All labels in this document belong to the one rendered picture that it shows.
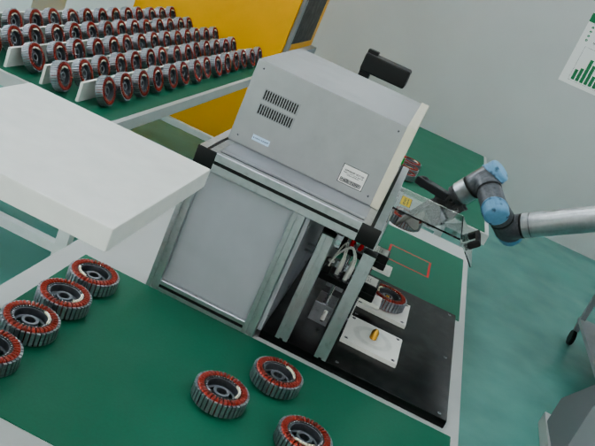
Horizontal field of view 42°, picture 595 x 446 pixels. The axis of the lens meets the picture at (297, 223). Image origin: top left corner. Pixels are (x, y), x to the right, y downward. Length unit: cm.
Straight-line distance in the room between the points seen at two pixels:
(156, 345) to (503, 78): 582
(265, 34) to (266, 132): 368
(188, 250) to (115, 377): 41
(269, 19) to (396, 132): 376
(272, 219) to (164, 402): 48
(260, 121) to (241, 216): 23
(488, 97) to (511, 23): 65
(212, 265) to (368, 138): 46
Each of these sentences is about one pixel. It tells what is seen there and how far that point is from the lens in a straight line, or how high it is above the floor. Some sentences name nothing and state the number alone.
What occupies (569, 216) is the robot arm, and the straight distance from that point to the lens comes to 235.
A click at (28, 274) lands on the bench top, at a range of 177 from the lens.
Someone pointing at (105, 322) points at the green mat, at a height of 75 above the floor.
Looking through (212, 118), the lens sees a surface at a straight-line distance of 565.
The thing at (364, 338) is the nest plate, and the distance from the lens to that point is 199.
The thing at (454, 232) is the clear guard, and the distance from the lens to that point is 212.
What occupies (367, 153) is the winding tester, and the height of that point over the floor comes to 122.
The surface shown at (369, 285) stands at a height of 92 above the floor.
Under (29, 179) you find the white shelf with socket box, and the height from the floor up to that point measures 121.
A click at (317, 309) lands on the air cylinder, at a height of 80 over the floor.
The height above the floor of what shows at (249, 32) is 83.
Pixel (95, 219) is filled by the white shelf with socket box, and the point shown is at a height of 120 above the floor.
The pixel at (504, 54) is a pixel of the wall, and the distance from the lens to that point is 716.
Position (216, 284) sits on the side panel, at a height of 82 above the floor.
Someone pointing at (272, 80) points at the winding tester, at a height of 128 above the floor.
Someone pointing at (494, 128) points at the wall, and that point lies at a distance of 723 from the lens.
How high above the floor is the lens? 162
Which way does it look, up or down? 19 degrees down
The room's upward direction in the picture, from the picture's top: 24 degrees clockwise
